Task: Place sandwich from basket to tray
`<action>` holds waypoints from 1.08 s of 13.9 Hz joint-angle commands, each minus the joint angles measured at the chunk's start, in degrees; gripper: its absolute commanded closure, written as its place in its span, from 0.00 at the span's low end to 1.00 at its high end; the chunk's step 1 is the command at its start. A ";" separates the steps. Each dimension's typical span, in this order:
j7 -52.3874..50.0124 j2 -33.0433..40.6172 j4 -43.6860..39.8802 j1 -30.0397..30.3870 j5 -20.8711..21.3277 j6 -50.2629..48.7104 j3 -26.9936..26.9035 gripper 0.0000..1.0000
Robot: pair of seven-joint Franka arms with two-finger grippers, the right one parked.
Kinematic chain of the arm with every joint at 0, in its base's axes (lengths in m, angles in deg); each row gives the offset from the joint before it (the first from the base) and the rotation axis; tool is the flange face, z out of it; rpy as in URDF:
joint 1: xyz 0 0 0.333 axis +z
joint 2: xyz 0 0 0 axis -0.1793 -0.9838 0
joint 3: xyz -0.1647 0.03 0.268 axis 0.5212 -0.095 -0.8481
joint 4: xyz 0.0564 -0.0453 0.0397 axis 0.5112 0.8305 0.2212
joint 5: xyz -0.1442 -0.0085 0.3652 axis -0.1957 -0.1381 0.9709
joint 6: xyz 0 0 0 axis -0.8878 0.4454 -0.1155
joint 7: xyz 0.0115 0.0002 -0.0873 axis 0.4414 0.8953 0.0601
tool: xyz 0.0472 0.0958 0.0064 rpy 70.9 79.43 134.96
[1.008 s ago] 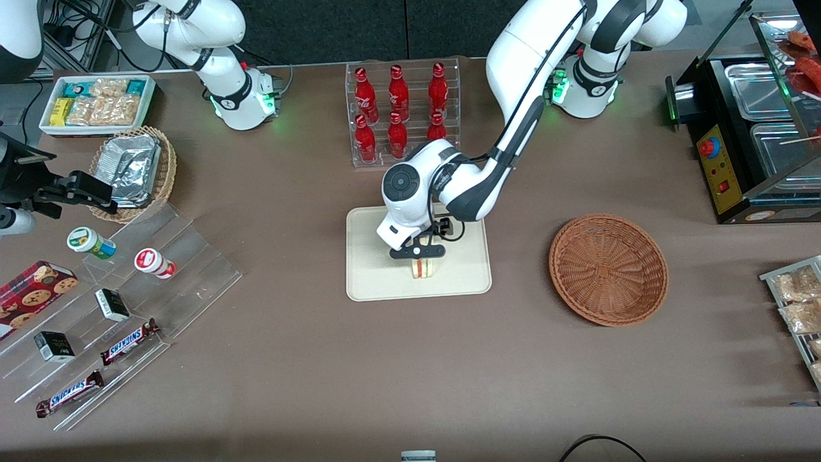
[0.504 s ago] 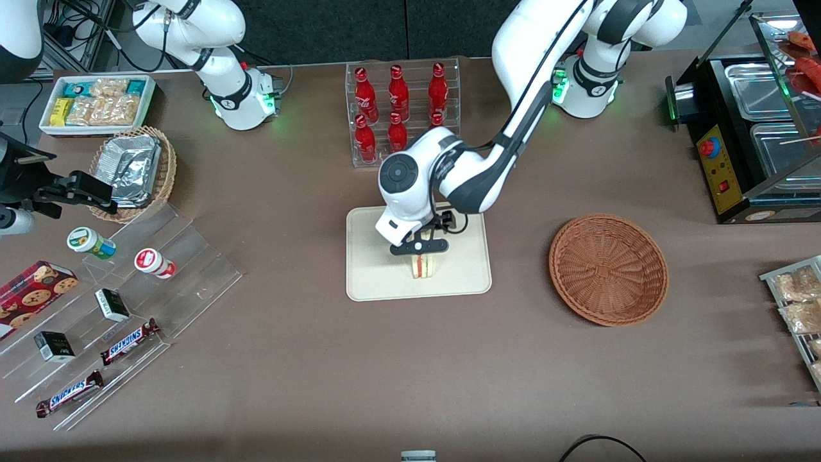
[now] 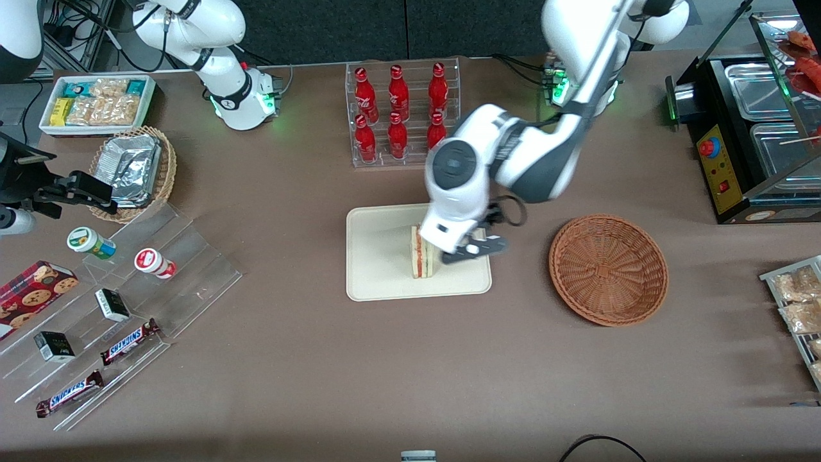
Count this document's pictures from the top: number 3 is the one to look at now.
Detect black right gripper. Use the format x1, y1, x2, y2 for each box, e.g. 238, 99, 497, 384
0, 132, 120, 216

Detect triangle sandwich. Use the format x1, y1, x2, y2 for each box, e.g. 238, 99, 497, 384
411, 225, 444, 279

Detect small tan wicker basket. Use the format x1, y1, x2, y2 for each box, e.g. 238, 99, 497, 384
88, 125, 178, 225

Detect cream plastic serving tray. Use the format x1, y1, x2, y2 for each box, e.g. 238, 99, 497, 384
346, 203, 493, 302

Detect round brown wicker basket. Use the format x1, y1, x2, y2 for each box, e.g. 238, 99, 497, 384
549, 214, 669, 327

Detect grey snack tray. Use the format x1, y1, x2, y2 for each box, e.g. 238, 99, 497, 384
759, 255, 821, 393

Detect silver foil packet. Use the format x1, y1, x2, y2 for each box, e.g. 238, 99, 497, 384
101, 134, 162, 208

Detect green lid white cup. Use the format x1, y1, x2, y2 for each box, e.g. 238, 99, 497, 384
67, 227, 118, 261

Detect clear rice cracker bag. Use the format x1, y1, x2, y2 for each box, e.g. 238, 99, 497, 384
89, 78, 130, 99
67, 96, 140, 126

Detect white rectangular snack bin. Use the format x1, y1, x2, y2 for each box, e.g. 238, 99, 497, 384
38, 74, 157, 138

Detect red lid white cup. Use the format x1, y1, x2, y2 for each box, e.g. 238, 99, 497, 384
133, 248, 178, 280

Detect clear acrylic bottle rack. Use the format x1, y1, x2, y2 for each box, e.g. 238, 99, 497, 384
345, 57, 461, 169

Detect clear acrylic step display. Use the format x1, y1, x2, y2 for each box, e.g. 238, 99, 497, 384
0, 202, 244, 432

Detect small black box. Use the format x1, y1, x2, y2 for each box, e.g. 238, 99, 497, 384
95, 288, 131, 323
33, 330, 76, 364

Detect red tartan cookie box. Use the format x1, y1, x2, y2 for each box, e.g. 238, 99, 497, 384
0, 260, 80, 341

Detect red cola bottle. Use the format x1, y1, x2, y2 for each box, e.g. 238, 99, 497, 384
354, 67, 379, 124
355, 115, 378, 163
428, 62, 449, 120
427, 112, 448, 152
388, 65, 411, 122
387, 112, 409, 160

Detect snickers chocolate bar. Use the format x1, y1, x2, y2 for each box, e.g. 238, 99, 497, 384
99, 318, 162, 367
35, 370, 105, 419

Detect metal equipment rack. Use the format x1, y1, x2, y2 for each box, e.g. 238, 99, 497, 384
37, 0, 120, 73

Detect black food warmer cabinet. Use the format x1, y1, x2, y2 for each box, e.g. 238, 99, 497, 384
665, 0, 821, 225

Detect black warmer power box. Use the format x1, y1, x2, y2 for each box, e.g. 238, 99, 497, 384
665, 75, 698, 124

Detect steel warmer pan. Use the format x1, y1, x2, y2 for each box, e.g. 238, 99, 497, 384
749, 122, 821, 194
725, 62, 797, 121

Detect red sausage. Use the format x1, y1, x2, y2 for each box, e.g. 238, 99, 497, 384
785, 56, 821, 97
787, 30, 821, 53

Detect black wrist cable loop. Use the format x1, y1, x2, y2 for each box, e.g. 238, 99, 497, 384
487, 195, 529, 227

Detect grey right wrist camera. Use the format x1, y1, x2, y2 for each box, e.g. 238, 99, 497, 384
0, 209, 37, 235

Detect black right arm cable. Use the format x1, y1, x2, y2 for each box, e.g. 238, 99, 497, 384
103, 26, 166, 73

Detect black arm base cables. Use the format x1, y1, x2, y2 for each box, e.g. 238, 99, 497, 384
493, 54, 552, 88

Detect black table edge cable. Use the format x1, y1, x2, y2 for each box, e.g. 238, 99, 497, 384
557, 434, 648, 462

